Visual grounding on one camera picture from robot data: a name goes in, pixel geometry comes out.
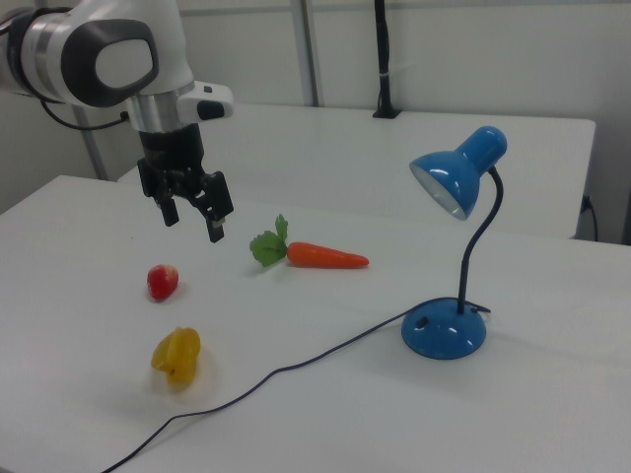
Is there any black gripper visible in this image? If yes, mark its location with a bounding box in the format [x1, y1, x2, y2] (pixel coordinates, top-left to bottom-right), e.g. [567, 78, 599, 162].
[136, 122, 235, 243]

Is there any blue desk lamp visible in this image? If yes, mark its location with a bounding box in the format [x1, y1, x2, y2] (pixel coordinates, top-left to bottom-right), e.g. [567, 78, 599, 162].
[400, 125, 509, 361]

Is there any red and cream toy peach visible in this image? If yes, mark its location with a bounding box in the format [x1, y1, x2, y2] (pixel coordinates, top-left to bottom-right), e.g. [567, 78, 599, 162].
[146, 264, 179, 303]

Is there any orange toy carrot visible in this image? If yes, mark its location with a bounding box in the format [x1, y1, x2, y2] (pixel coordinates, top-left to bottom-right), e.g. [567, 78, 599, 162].
[248, 213, 370, 270]

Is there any yellow toy star fruit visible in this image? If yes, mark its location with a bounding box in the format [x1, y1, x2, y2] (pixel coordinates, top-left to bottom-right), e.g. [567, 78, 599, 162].
[150, 325, 202, 386]

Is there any black pole with clamp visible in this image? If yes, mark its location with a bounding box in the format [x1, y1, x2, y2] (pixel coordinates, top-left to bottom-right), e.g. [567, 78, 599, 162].
[372, 0, 403, 119]

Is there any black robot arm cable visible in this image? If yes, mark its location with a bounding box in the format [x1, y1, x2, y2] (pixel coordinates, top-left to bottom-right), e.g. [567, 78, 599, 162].
[39, 98, 130, 130]

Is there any black lamp power cable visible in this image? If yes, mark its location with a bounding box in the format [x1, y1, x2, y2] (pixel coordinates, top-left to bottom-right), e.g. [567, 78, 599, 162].
[98, 303, 493, 473]

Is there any black wall plug cable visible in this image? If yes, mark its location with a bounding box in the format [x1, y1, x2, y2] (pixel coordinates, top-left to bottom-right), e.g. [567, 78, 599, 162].
[581, 194, 600, 242]

